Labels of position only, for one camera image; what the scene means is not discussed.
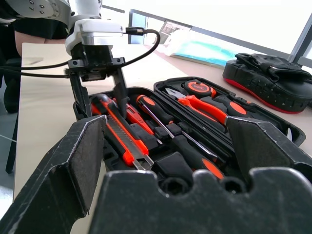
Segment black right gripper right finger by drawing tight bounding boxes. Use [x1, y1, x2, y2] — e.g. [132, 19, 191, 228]
[225, 116, 312, 182]

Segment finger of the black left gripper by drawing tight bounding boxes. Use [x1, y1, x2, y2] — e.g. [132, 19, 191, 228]
[112, 69, 130, 119]
[70, 74, 93, 118]

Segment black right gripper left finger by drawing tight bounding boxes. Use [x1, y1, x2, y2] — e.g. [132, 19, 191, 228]
[0, 114, 108, 234]

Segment orange black utility knife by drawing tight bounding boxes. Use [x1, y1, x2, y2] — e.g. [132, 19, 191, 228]
[90, 94, 155, 171]

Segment short orange black screwdriver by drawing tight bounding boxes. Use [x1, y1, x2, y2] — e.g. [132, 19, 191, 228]
[136, 94, 218, 158]

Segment long orange black screwdriver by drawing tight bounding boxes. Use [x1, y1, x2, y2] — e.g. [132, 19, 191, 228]
[142, 102, 225, 180]

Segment black tool case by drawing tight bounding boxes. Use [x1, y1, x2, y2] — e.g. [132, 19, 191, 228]
[73, 77, 307, 193]

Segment black furniture leg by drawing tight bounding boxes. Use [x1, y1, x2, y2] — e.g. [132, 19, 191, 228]
[5, 111, 19, 175]

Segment black red boxing pad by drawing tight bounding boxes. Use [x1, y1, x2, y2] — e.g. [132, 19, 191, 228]
[222, 53, 312, 115]

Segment person in black clothes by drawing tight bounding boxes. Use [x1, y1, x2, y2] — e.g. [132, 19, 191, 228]
[0, 16, 70, 114]

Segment orange black tape measure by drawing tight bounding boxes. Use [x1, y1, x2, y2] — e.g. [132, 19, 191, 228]
[184, 80, 217, 98]

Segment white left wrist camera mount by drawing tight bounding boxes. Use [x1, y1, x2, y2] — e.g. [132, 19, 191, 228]
[64, 19, 125, 56]

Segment claw hammer orange black handle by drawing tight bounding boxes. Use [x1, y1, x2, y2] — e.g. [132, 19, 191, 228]
[207, 95, 252, 120]

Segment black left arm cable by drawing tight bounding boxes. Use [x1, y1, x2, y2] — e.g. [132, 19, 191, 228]
[0, 27, 161, 78]

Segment orange handled pliers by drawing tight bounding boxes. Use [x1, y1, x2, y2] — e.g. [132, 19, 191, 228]
[165, 87, 229, 125]

